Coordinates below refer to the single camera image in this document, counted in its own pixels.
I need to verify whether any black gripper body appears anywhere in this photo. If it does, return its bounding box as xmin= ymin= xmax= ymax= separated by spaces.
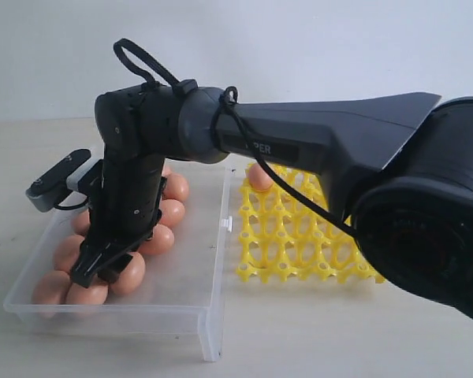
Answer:
xmin=69 ymin=159 xmax=166 ymax=287

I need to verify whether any brown egg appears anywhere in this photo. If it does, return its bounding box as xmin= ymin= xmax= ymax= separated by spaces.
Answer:
xmin=247 ymin=163 xmax=274 ymax=192
xmin=162 ymin=166 xmax=171 ymax=177
xmin=31 ymin=270 xmax=71 ymax=306
xmin=162 ymin=173 xmax=190 ymax=202
xmin=138 ymin=224 xmax=175 ymax=255
xmin=71 ymin=209 xmax=91 ymax=236
xmin=52 ymin=235 xmax=84 ymax=273
xmin=159 ymin=199 xmax=185 ymax=228
xmin=110 ymin=252 xmax=146 ymax=296
xmin=65 ymin=283 xmax=109 ymax=306

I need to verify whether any clear plastic tray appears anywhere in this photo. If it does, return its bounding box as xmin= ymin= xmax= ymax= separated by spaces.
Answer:
xmin=3 ymin=161 xmax=233 ymax=361

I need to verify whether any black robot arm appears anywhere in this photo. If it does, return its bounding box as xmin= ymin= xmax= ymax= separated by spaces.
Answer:
xmin=70 ymin=81 xmax=473 ymax=320

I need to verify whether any yellow plastic egg tray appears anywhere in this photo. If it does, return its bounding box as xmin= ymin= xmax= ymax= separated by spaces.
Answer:
xmin=236 ymin=180 xmax=384 ymax=284

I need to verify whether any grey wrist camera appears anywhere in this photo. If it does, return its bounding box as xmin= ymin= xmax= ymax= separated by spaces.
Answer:
xmin=25 ymin=148 xmax=102 ymax=213

